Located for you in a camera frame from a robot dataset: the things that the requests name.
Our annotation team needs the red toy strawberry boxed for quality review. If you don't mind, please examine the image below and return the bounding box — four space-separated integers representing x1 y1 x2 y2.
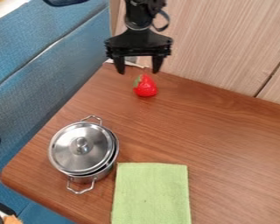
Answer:
131 73 160 98

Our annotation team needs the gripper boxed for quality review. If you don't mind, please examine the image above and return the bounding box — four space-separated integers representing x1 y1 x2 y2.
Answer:
103 26 174 75

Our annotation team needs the silver pot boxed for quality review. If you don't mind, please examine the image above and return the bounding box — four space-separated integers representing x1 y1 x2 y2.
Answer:
47 115 121 195

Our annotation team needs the green cloth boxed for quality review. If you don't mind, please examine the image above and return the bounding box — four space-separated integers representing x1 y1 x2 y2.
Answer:
109 162 193 224

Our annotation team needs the silver lid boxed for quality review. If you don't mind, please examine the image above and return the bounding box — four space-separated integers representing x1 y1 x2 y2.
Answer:
47 121 116 174

